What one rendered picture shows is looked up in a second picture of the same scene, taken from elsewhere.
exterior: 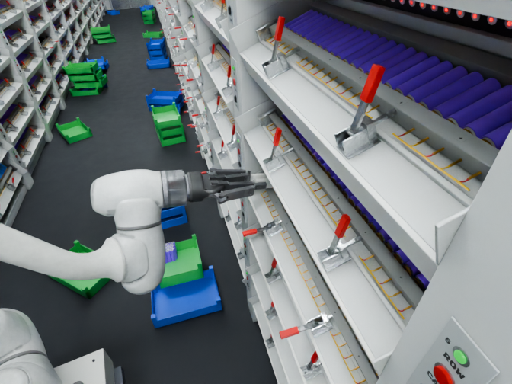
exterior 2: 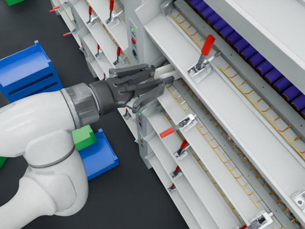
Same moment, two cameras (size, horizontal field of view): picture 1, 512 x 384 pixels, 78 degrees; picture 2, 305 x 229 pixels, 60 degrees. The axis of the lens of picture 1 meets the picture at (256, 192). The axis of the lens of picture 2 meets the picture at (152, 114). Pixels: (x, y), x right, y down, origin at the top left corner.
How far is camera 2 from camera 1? 30 cm
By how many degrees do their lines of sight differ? 22
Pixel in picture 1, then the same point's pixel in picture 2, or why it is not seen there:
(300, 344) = (220, 211)
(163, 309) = not seen: hidden behind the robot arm
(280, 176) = (210, 87)
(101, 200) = (5, 147)
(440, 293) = not seen: outside the picture
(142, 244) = (65, 176)
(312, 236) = (273, 168)
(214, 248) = not seen: hidden behind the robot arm
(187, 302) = (86, 164)
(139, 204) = (51, 139)
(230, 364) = (138, 207)
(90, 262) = (17, 215)
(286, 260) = (209, 156)
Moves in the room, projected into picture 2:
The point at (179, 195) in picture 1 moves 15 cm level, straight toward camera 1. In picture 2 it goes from (91, 116) to (126, 176)
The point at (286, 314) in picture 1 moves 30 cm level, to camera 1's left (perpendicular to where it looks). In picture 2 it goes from (201, 187) to (100, 213)
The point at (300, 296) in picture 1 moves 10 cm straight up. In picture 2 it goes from (233, 192) to (247, 178)
